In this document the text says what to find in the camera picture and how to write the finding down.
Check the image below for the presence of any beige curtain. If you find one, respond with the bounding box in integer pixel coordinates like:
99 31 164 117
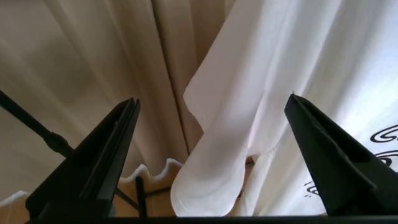
0 0 237 208

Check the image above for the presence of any white garment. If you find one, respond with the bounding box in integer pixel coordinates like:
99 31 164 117
170 0 398 218

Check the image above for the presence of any black clothes rack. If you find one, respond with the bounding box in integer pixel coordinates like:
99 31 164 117
0 89 172 218

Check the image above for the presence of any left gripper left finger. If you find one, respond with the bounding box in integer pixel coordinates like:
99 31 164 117
25 97 141 218

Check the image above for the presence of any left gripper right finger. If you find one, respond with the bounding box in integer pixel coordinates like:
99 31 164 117
284 93 398 217

